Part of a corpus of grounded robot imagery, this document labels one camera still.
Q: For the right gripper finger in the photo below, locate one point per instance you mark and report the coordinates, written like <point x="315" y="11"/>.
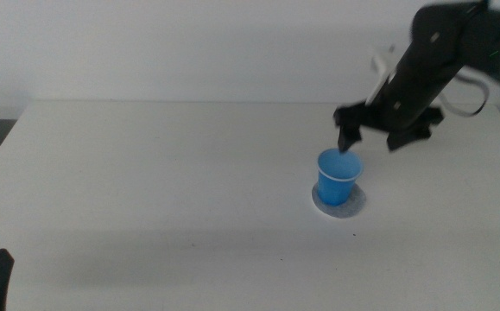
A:
<point x="349" y="137"/>
<point x="407" y="139"/>

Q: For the blue plastic cup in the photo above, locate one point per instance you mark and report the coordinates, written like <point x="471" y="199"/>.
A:
<point x="337" y="183"/>

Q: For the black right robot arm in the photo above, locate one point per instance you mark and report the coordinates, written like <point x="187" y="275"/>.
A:
<point x="478" y="34"/>

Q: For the round grey felt cup mat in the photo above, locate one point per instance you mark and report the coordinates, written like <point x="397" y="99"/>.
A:
<point x="353" y="208"/>

